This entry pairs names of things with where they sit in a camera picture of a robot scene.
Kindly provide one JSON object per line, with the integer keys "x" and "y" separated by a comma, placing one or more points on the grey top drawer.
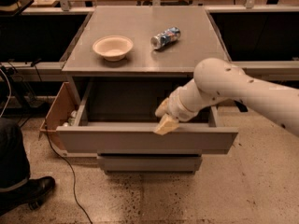
{"x": 116, "y": 117}

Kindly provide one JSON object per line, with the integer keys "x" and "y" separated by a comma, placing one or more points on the black leather shoe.
{"x": 34, "y": 193}

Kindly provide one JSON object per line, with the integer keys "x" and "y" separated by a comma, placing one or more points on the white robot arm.
{"x": 214, "y": 81}

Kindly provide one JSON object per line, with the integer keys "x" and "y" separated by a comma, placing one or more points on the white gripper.
{"x": 176, "y": 107}

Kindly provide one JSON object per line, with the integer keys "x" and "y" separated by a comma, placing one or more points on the crushed blue soda can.
{"x": 165, "y": 38}

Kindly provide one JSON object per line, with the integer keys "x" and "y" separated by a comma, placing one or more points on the grey drawer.
{"x": 149, "y": 163}
{"x": 116, "y": 117}

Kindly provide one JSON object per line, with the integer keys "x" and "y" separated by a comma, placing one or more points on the trash in cardboard box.
{"x": 71, "y": 120}

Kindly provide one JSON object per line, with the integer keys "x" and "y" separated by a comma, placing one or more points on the white paper bowl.
{"x": 113, "y": 48}

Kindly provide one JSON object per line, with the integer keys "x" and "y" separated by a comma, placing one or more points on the dark trouser leg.
{"x": 14, "y": 165}

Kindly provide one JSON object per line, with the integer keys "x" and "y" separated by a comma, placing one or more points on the grey bottom drawer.
{"x": 149, "y": 163}

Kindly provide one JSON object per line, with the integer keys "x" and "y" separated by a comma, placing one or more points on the grey drawer cabinet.
{"x": 198, "y": 41}

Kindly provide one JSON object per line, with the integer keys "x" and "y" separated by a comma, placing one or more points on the brown cardboard box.
{"x": 59, "y": 113}

